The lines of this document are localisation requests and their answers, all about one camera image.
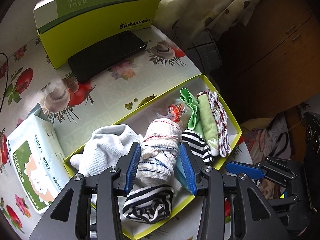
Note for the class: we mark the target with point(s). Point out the green towel red-white trim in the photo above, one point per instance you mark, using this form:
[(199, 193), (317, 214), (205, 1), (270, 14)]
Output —
[(208, 120)]

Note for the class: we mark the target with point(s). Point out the black smartphone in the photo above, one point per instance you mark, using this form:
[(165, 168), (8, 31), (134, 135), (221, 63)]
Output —
[(105, 57)]

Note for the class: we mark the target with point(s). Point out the green printed cloth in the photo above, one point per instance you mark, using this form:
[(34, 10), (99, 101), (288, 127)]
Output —
[(191, 112)]

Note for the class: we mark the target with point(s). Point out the clear plastic packet red contents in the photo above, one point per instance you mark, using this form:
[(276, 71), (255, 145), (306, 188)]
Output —
[(175, 110)]

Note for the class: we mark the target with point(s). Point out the lime green cardboard box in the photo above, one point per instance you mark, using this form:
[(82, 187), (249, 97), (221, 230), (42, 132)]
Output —
[(100, 37)]

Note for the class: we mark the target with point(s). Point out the colorful patterned bag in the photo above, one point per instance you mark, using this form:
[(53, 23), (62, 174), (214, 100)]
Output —
[(275, 135)]

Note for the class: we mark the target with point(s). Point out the cream dotted curtain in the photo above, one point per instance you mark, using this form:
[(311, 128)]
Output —
[(200, 5)]

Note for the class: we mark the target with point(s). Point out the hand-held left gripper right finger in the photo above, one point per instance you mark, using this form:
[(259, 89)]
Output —
[(190, 170)]

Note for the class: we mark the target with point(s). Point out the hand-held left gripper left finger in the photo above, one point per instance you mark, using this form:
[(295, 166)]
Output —
[(132, 170)]

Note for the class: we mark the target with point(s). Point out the wet wipes pack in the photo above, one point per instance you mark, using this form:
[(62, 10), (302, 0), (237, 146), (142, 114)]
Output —
[(32, 160)]

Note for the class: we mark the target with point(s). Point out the white tray box green rim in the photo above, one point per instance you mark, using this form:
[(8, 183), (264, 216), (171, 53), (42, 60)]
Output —
[(145, 115)]

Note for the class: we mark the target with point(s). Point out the floral vinyl tablecloth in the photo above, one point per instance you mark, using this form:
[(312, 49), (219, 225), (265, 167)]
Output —
[(37, 85)]

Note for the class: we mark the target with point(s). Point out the green and white carton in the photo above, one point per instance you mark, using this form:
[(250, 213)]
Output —
[(95, 2)]

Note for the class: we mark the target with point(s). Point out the brown wooden cabinet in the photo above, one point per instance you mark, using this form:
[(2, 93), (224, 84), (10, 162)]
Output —
[(275, 55)]

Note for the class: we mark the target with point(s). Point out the black and white striped sock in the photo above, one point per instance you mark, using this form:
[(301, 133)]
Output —
[(197, 146), (147, 202)]

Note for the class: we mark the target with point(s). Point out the light blue face mask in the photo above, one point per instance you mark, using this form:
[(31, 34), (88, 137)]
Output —
[(180, 177)]

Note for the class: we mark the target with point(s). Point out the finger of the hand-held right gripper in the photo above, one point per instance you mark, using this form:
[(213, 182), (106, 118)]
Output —
[(242, 168), (285, 202)]

